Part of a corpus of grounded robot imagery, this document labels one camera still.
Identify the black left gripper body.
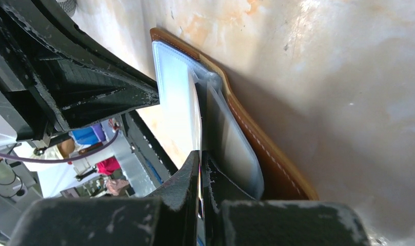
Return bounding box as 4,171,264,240
0,1,69,147

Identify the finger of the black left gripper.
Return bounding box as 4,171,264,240
0,1,158,94
24,51,159,131

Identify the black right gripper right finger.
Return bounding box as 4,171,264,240
201,151,370,245

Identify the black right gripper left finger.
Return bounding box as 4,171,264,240
10,151,200,245

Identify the brown leather card holder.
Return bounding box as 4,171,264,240
150,28,318,200

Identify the purple glitter microphone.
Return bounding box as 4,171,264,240
56,0,77,17

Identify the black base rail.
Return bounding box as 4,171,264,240
121,110,178,197

